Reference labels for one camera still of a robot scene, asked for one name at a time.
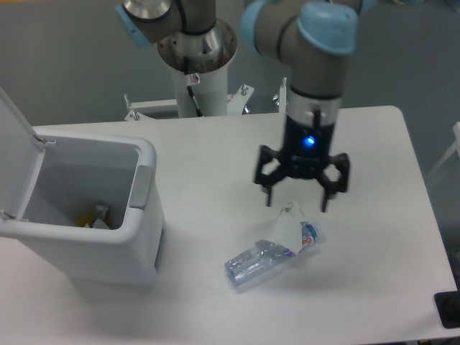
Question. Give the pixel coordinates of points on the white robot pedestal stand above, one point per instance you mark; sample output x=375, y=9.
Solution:
x=196, y=95

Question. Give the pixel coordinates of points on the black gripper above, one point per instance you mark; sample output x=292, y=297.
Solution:
x=309, y=151

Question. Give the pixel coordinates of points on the white frame at right edge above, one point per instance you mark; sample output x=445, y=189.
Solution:
x=451, y=155

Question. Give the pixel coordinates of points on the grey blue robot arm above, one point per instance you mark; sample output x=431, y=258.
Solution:
x=315, y=39

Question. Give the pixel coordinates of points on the white plastic trash can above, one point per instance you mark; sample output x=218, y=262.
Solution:
x=89, y=206

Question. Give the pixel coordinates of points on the crushed clear plastic bottle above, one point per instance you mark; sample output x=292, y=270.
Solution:
x=289, y=237

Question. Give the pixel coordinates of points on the black device at table edge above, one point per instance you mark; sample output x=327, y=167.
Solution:
x=447, y=304

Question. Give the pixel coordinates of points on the yellow white trash in can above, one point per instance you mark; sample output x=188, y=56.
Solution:
x=99, y=218

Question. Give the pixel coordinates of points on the white trash can lid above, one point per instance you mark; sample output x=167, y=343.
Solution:
x=22, y=155

